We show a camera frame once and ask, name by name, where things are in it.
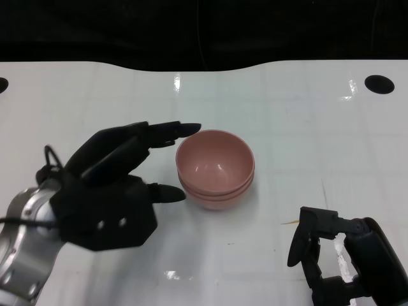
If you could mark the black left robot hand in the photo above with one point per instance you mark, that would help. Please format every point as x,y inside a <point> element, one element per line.
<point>102,197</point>

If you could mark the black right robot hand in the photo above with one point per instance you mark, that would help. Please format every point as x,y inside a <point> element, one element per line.
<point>376,261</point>

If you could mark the pink plastic bowl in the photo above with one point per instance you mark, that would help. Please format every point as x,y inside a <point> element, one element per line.
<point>216,196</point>
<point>215,159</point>
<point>216,205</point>

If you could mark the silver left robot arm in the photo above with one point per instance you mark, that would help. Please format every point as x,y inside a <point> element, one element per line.
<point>22,239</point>

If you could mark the thin yellow splinter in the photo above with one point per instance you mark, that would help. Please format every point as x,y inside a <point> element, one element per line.
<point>290,222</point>

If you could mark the black round table grommet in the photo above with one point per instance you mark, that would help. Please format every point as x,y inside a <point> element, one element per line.
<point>379,84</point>
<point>2,85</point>

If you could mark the black backdrop cloth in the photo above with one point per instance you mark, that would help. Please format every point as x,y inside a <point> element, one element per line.
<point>191,32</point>

